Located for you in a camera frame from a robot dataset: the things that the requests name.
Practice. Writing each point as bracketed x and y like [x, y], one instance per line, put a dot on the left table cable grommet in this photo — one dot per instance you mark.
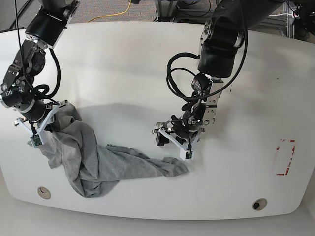
[44, 193]

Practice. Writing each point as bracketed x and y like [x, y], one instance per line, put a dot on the table cable grommet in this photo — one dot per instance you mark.
[259, 204]
[44, 193]

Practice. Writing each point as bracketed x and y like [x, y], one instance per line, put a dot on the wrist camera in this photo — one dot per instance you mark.
[36, 140]
[187, 154]

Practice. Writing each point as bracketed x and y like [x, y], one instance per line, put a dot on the grey t-shirt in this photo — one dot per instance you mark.
[93, 170]

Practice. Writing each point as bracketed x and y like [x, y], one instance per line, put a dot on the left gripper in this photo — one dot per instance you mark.
[184, 132]

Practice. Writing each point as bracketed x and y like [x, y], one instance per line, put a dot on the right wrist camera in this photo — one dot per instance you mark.
[36, 140]

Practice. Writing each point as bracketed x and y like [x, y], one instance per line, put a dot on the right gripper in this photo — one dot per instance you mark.
[38, 116]

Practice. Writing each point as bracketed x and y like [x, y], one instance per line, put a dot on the red tape rectangle marking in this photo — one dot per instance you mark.
[284, 156]

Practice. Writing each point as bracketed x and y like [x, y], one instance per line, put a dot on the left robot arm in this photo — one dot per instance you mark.
[222, 52]

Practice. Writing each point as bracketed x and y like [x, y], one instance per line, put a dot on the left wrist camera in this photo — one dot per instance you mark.
[187, 154]

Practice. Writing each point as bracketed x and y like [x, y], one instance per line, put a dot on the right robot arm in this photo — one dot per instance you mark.
[42, 33]

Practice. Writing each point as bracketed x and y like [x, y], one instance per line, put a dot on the right table cable grommet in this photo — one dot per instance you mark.
[259, 204]

